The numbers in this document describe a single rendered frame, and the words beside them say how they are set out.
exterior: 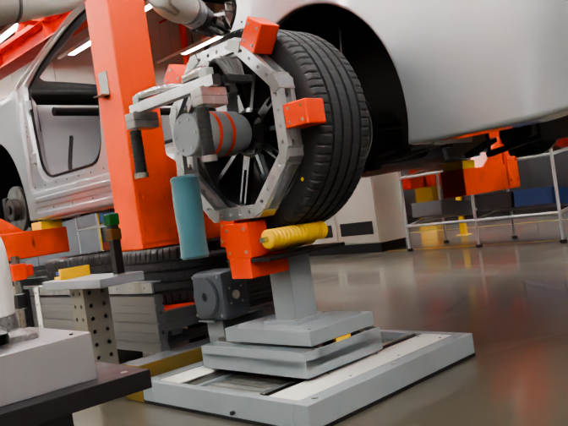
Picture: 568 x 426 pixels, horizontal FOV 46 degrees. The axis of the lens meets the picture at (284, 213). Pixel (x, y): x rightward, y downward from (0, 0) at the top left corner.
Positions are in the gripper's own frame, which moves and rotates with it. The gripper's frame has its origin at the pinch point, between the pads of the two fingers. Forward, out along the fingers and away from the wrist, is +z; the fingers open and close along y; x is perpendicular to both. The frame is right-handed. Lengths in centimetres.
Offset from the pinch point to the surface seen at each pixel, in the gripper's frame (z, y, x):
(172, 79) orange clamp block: -2.8, -22.0, -8.2
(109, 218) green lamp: -9, -55, -47
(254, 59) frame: -19.3, 13.8, -19.9
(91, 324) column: 0, -79, -79
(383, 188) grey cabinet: 512, -72, -2
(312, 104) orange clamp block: -23, 28, -40
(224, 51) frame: -14.5, 3.4, -11.7
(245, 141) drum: -8.4, -0.3, -38.7
